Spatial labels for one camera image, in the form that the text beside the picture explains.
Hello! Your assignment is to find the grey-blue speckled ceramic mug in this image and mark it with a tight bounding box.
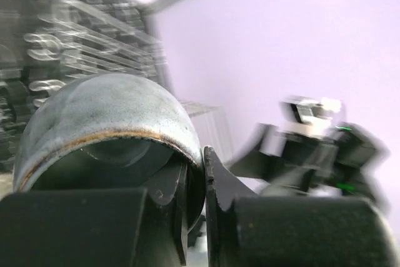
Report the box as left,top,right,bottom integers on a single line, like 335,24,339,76
12,73,205,228

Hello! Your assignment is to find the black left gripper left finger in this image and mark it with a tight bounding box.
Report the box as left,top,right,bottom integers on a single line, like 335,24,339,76
1,164,188,266

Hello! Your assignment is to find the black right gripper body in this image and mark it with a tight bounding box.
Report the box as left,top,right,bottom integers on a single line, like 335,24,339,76
231,96,386,208

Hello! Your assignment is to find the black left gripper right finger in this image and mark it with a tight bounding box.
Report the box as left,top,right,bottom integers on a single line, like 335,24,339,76
203,147,399,267

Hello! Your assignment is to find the silver wire dish rack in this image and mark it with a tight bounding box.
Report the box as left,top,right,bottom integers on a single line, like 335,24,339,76
0,0,232,171

